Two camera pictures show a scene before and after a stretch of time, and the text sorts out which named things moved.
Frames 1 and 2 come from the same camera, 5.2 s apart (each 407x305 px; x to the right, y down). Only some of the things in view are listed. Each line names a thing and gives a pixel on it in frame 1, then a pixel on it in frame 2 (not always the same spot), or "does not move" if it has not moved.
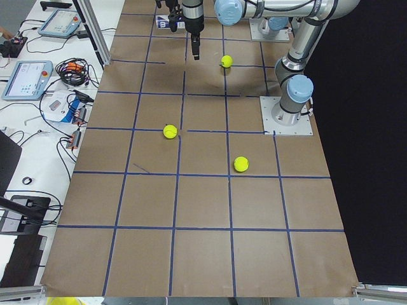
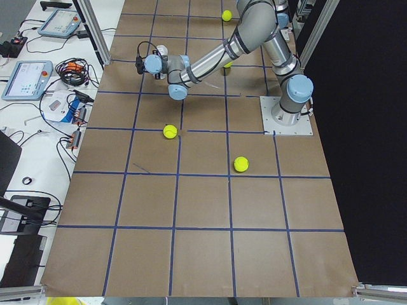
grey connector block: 74,140 does not move
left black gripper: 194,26 -> 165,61
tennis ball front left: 241,164 does not move
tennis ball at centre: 170,131 does not move
